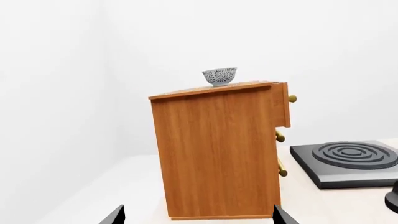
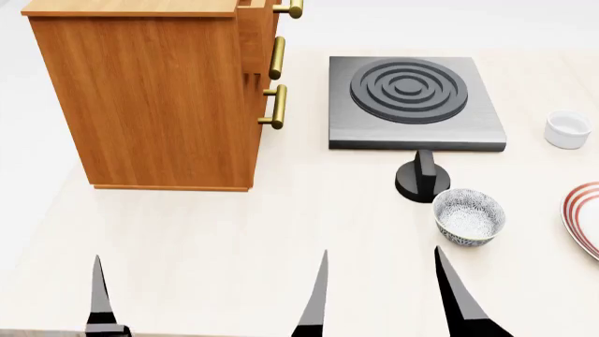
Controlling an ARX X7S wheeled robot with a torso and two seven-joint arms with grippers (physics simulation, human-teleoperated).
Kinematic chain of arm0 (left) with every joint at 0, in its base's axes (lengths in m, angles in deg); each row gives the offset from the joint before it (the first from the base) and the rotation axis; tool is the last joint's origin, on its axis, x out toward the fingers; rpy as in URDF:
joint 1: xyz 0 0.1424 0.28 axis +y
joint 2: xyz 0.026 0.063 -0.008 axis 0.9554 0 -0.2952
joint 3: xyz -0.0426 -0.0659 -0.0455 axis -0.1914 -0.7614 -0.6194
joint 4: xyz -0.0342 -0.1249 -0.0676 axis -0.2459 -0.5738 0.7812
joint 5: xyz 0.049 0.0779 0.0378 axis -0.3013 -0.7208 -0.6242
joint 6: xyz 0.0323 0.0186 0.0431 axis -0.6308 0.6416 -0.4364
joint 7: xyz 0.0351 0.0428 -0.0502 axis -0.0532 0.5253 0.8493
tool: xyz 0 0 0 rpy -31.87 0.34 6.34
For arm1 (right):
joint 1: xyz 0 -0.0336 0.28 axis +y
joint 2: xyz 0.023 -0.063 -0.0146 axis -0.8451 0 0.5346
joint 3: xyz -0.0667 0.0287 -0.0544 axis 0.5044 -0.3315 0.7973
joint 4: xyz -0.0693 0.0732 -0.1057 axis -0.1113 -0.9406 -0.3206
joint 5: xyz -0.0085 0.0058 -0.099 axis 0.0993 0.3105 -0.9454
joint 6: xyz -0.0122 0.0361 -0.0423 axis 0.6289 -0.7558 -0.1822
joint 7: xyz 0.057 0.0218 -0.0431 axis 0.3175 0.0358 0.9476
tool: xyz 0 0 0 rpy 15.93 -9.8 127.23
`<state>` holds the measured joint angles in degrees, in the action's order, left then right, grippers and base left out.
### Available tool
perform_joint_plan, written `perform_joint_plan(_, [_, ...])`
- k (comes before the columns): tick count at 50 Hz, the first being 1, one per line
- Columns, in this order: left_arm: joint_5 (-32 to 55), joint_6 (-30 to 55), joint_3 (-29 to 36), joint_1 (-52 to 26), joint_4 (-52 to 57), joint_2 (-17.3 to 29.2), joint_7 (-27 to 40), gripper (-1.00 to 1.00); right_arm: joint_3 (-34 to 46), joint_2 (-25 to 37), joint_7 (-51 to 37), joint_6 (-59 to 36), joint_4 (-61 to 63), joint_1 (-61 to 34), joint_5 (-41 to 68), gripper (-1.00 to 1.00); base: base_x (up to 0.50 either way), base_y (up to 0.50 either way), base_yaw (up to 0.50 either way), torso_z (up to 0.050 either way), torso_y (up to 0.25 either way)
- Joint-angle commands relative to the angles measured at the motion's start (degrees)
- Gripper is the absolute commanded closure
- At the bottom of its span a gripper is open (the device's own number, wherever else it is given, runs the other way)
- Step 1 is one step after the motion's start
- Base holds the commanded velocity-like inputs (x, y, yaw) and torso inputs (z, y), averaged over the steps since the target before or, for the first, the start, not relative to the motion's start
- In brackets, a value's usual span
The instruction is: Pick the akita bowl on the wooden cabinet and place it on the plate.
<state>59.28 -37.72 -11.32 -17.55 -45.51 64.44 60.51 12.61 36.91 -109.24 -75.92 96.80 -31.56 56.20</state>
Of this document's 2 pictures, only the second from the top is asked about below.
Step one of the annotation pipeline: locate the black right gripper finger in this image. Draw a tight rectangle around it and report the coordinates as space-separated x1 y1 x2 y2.
433 244 517 337
290 249 329 337

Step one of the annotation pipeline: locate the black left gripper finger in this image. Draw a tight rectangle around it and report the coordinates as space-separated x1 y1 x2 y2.
84 254 119 327

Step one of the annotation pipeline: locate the patterned black white bowl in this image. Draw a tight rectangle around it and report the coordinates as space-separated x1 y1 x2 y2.
431 188 507 248

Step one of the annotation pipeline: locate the red striped white plate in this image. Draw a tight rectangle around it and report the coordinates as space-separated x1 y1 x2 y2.
560 181 599 263

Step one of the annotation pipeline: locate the wooden cabinet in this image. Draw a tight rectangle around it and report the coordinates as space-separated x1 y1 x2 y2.
20 0 283 193

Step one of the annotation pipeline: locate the wooden cabinet drawer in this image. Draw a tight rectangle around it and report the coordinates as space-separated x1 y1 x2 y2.
236 0 283 84

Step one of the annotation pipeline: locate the black stove knob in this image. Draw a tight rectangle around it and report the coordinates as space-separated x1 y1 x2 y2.
394 149 452 205

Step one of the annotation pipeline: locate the white ramekin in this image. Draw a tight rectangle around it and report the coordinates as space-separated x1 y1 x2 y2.
543 110 594 151

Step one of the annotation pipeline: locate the grey single-burner stove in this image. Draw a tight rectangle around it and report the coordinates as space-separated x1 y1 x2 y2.
328 55 508 154

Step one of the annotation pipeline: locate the short-looking brass drawer handle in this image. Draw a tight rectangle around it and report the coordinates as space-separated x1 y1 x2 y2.
272 0 305 20

